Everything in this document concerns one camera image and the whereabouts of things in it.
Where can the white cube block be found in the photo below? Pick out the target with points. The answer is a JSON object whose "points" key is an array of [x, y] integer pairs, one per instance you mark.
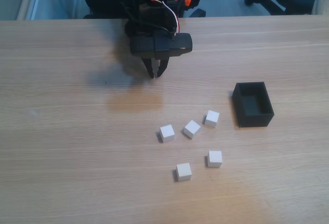
{"points": [[192, 129], [212, 118], [167, 132], [183, 171], [214, 158]]}

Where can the black open box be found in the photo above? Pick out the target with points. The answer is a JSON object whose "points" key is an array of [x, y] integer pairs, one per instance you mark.
{"points": [[253, 121]]}

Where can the orange clamp knob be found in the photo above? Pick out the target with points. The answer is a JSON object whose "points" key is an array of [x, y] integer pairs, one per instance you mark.
{"points": [[187, 0]]}

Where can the black oval camera box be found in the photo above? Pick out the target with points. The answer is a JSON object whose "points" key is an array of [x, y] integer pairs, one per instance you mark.
{"points": [[167, 44]]}

